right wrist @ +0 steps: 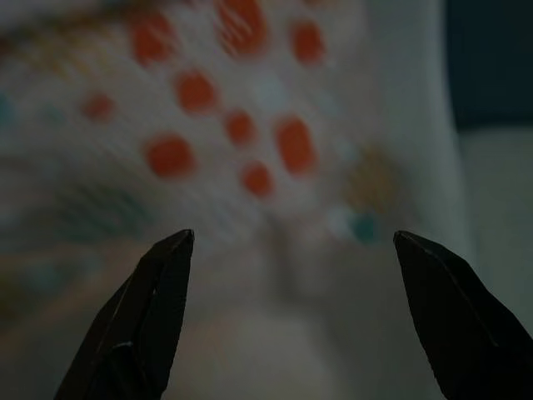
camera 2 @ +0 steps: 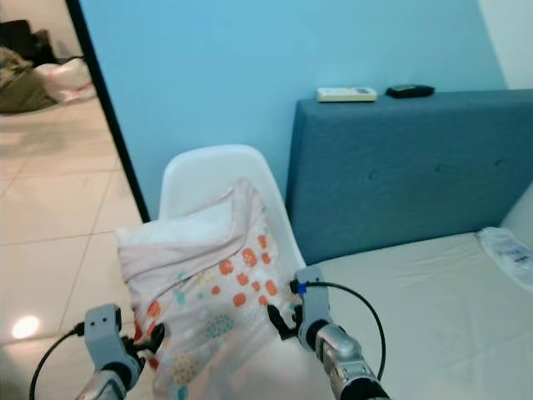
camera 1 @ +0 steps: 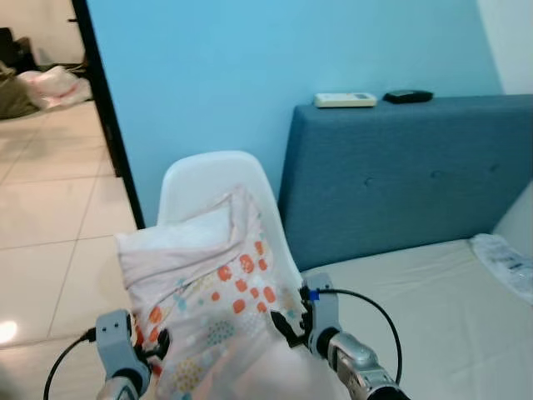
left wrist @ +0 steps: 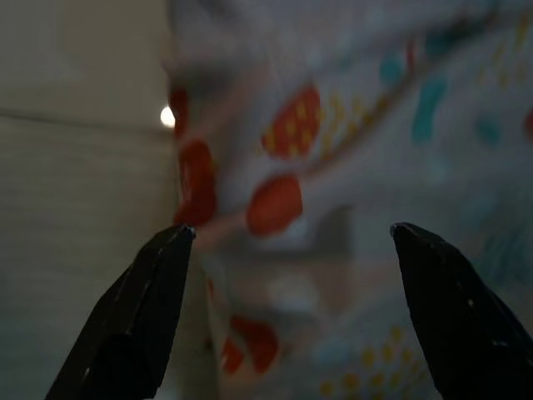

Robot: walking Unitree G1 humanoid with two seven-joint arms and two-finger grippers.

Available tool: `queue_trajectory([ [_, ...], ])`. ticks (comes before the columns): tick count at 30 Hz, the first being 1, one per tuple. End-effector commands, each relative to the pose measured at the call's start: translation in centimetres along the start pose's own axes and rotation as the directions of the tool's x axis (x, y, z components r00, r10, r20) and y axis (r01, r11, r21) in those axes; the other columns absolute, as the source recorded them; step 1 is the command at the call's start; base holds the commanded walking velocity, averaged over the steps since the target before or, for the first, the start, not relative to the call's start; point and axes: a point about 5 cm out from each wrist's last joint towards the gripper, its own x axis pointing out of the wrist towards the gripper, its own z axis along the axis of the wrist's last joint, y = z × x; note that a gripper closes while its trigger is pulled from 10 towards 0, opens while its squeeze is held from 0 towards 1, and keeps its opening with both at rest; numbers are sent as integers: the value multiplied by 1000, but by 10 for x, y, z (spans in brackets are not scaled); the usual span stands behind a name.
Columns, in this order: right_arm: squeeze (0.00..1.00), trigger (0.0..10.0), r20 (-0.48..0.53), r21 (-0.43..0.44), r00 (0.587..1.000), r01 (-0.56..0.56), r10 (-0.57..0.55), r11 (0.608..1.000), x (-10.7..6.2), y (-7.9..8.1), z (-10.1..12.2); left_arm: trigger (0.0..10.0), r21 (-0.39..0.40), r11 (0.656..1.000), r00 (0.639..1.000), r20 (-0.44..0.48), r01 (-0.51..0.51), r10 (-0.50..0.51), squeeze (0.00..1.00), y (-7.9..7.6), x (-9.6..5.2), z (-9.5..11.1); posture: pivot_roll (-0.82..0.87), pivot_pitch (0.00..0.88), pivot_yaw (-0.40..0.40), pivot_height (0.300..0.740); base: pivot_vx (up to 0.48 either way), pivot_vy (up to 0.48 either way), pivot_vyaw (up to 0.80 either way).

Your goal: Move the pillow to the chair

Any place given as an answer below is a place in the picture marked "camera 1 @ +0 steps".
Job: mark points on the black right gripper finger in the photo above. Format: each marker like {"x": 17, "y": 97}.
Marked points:
{"x": 281, "y": 327}

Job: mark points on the pink dotted patterned pillow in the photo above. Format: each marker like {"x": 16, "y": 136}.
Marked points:
{"x": 208, "y": 292}

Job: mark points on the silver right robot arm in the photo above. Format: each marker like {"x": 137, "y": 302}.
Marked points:
{"x": 362, "y": 371}

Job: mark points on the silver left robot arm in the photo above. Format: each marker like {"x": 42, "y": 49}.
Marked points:
{"x": 121, "y": 392}

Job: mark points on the white plastic chair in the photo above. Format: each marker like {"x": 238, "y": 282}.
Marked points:
{"x": 204, "y": 179}

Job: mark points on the cream bed mattress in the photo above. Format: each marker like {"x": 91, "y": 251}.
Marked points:
{"x": 441, "y": 325}

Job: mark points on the blue upholstered headboard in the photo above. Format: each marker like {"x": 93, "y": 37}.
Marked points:
{"x": 400, "y": 175}

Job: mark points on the clear plastic wrapped package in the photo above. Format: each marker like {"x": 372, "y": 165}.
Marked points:
{"x": 504, "y": 262}

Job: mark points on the white remote control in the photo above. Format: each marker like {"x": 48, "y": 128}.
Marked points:
{"x": 345, "y": 100}

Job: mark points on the small black flat case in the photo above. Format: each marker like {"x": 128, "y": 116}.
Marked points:
{"x": 408, "y": 97}

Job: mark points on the white plastic bag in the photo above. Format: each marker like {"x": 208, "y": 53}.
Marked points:
{"x": 57, "y": 87}

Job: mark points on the olive fabric bag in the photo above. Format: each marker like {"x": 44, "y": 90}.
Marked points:
{"x": 12, "y": 96}

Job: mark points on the black furniture piece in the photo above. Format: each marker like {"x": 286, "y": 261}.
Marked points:
{"x": 15, "y": 50}

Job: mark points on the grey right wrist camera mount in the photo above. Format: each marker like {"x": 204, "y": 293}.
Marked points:
{"x": 323, "y": 312}

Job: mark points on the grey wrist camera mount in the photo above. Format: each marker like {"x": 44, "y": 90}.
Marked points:
{"x": 323, "y": 312}
{"x": 117, "y": 342}

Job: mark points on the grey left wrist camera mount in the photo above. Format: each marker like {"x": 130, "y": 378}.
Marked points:
{"x": 117, "y": 342}

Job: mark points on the black door frame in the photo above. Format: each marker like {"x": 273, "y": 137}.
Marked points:
{"x": 104, "y": 108}

